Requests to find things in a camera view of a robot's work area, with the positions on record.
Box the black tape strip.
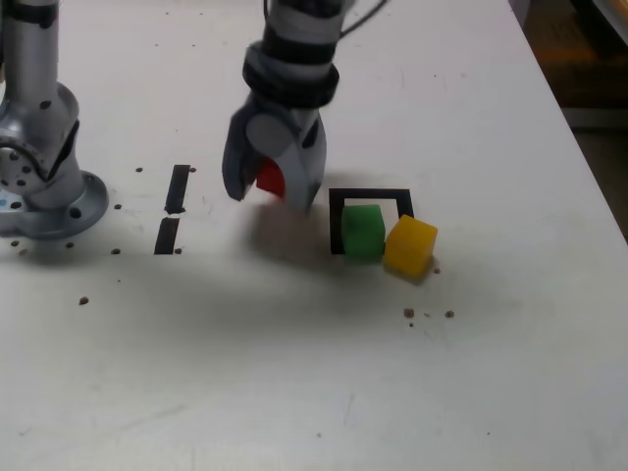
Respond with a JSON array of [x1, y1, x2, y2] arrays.
[[153, 164, 191, 256]]

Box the black camera cable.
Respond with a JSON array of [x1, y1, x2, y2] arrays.
[[338, 0, 390, 38]]

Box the black tape square outline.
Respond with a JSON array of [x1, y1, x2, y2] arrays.
[[328, 187, 416, 256]]

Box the grey background beam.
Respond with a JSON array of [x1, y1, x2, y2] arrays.
[[566, 105, 628, 130]]

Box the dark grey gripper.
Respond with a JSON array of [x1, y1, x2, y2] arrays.
[[221, 91, 329, 217]]

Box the yellow cube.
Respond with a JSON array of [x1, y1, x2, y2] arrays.
[[383, 214, 439, 282]]

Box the green cube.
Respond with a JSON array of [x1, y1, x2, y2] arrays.
[[341, 204, 385, 264]]

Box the red cube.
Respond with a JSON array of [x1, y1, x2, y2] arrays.
[[255, 159, 287, 202]]

